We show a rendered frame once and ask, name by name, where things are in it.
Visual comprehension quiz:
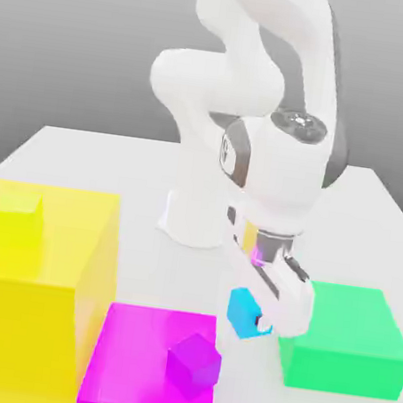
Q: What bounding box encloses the small yellow cube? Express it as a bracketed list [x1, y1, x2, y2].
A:
[0, 186, 51, 284]

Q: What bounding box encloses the small purple cube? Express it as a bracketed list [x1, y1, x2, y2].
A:
[161, 329, 225, 403]

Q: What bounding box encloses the large green box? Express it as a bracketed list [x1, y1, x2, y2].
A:
[272, 276, 403, 403]

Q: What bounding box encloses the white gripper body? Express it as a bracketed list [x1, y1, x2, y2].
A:
[229, 251, 320, 342]

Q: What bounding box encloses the large yellow box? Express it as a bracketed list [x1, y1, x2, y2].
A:
[0, 178, 130, 403]

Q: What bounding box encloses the small cyan cube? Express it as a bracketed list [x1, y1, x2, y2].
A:
[223, 285, 279, 344]

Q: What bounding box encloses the large magenta box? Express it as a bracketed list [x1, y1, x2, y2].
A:
[75, 298, 227, 403]

